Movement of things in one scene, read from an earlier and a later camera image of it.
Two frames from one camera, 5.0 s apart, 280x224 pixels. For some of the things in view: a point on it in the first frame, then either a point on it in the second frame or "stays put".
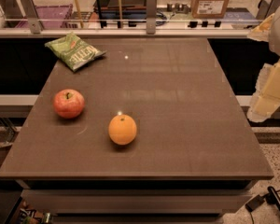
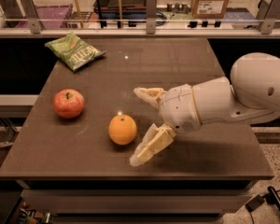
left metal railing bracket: [30, 10] stays put
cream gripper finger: [272, 90] to [155, 139]
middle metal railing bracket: [151, 11] stays put
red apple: [68, 103] stays put
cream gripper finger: [261, 32] to [151, 95]
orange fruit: [122, 130] stays put
